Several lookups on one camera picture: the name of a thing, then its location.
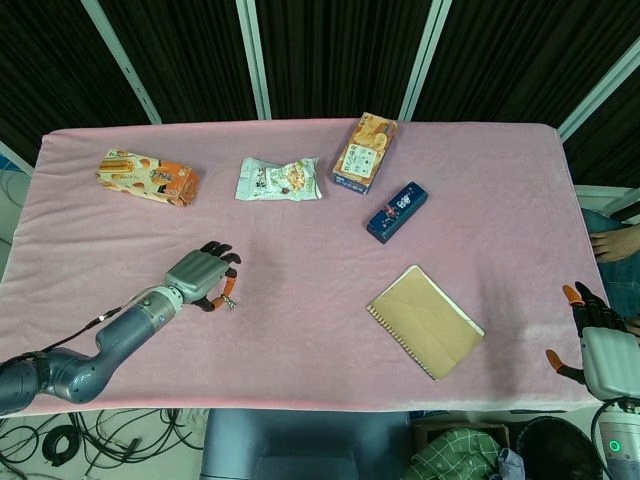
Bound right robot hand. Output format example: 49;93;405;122
544;282;640;401

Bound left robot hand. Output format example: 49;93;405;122
163;240;243;315

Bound blue jeans leg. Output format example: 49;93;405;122
581;208;640;321

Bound black pleated curtain panel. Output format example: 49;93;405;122
567;74;640;187
0;0;151;166
254;0;431;121
414;0;640;134
97;0;264;124

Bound black round bin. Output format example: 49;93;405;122
517;417;609;480

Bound orange biscuit box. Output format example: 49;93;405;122
94;148;201;208

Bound white nut snack bag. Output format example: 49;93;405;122
234;156;323;203

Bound brown cardboard box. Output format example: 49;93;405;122
412;419;511;451

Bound light blue cloth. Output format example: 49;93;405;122
498;447;526;480

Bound pink table cloth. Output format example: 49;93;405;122
0;119;609;419

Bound green plaid cloth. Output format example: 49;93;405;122
399;427;506;480

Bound brown spiral notebook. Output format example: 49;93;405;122
366;264;486;382

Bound blue and orange cracker box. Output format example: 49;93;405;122
330;111;400;196

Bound dark blue long box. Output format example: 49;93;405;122
366;181;429;246

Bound white metal frame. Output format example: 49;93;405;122
573;184;640;224

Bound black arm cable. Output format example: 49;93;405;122
19;294;151;359

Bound white partition post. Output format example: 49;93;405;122
557;37;640;144
82;0;164;125
399;0;454;122
234;0;274;121
0;139;36;174

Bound tangled black floor cables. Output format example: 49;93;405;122
0;407;209;480

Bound grey side cables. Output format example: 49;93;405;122
0;167;34;246

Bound black coiled cable roll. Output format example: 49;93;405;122
42;424;81;466

